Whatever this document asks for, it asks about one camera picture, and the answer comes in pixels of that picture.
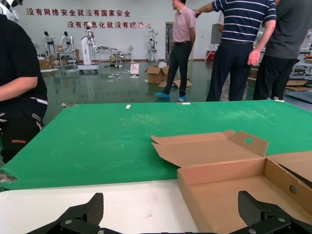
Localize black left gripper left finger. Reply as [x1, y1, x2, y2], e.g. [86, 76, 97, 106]
[26, 192, 108, 234]

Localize white package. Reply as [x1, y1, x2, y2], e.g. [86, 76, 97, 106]
[130, 63, 140, 79]

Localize man in grey shirt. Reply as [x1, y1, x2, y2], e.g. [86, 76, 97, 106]
[253, 0, 312, 101]

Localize flattened cardboard sheet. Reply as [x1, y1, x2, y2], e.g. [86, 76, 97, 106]
[157, 78, 193, 89]
[285, 79, 312, 92]

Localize open cardboard box, holed flap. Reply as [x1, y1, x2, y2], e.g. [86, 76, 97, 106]
[151, 130, 312, 234]

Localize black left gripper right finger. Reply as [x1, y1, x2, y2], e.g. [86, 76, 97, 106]
[231, 190, 312, 234]

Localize grey doorway cabinet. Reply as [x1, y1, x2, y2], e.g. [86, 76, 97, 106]
[165, 21, 175, 61]

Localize green table mat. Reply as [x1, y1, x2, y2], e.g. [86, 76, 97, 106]
[0, 99, 312, 191]

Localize white humanoid robot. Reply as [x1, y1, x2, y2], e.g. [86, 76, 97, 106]
[59, 31, 74, 53]
[147, 30, 159, 64]
[42, 31, 56, 59]

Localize person in black clothes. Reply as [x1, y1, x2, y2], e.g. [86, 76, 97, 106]
[0, 14, 49, 164]

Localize white robot body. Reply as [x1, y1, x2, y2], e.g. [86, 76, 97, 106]
[0, 0, 24, 22]

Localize stacked cardboard cartons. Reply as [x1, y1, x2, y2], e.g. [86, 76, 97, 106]
[39, 55, 56, 71]

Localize open cardboard carton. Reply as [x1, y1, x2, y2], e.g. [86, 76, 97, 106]
[144, 65, 170, 84]

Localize man in pink shirt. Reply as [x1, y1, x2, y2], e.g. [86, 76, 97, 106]
[153, 0, 196, 103]

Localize man in striped shirt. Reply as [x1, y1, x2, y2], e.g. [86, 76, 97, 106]
[194, 0, 277, 102]

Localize white robot stand machine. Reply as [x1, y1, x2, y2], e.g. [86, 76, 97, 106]
[78, 25, 100, 74]

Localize grey metal panel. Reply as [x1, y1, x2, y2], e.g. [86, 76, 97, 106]
[211, 23, 223, 45]

